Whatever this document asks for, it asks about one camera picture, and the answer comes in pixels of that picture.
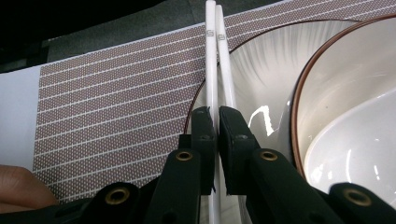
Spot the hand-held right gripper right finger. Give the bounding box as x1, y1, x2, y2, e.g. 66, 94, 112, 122
219, 105, 262, 196

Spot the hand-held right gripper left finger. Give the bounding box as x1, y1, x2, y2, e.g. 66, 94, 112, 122
178, 105, 218, 196

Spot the white plate with dark rim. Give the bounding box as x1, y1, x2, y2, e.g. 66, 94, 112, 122
183, 18, 372, 224

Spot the single white chopstick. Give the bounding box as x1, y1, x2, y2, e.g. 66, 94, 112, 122
214, 4, 237, 110
205, 0, 222, 224

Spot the white ceramic spoon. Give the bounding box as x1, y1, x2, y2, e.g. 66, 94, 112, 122
303, 88, 396, 210

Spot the white bowl with dark rim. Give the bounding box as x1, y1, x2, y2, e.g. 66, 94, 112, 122
289, 13, 396, 210

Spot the striped woven placemat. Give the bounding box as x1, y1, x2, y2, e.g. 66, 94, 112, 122
32, 0, 396, 204

